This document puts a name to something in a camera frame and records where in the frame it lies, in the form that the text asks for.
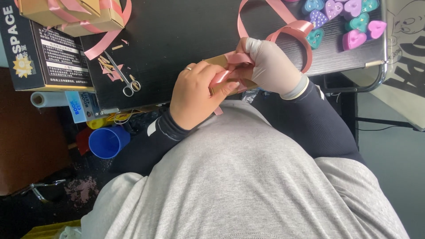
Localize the heap of ribbon and paper scraps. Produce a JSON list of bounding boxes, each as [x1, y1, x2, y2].
[[97, 39, 137, 91]]

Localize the black printed carton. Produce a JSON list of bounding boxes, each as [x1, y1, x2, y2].
[[0, 0, 95, 92]]

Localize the white tote bag black print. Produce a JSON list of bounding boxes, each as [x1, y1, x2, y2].
[[342, 0, 425, 132]]

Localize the blue plastic cup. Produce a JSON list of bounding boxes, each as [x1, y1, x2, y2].
[[88, 125, 131, 159]]

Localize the clear plastic wrapper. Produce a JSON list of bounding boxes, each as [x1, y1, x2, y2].
[[240, 88, 267, 104]]

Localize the small kraft gift box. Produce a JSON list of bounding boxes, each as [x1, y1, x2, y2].
[[203, 54, 259, 97]]

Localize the person's left hand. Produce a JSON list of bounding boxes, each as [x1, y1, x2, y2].
[[169, 61, 240, 130]]

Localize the red plastic container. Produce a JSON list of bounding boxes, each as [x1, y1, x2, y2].
[[76, 127, 94, 156]]

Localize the silver scissors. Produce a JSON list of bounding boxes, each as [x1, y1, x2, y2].
[[104, 50, 141, 97]]

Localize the group of heart-shaped candles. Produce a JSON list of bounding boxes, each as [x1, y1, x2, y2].
[[284, 0, 388, 51]]

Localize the pink ribbon on kraft boxes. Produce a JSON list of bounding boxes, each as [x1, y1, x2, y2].
[[46, 0, 133, 61]]

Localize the long pink satin ribbon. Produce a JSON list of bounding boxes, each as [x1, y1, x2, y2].
[[209, 0, 313, 116]]

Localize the brown chair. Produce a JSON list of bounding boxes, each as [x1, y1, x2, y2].
[[0, 68, 72, 204]]

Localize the grey sweatshirt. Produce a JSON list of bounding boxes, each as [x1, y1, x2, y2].
[[81, 100, 411, 239]]

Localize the kraft box tied with ribbon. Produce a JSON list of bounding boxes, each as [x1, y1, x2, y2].
[[59, 0, 125, 38], [16, 0, 102, 25]]

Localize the yellow crate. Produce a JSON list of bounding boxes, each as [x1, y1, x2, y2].
[[21, 219, 82, 239]]

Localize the yellow plastic item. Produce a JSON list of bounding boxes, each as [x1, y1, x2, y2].
[[86, 113, 133, 130]]

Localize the black cable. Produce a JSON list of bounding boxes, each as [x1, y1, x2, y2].
[[355, 116, 416, 132]]

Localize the roll of clear film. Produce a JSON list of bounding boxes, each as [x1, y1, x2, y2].
[[31, 92, 69, 108]]

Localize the person's right hand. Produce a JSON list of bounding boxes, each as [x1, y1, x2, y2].
[[232, 37, 309, 100]]

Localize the pink crumbs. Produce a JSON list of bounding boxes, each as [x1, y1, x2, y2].
[[64, 177, 99, 204]]

